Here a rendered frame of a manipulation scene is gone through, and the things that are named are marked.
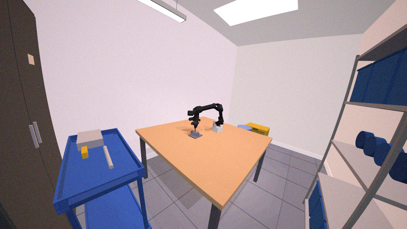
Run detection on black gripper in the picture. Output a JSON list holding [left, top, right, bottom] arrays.
[[191, 116, 200, 129]]

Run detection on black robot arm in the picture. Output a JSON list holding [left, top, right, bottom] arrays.
[[188, 103, 224, 126]]

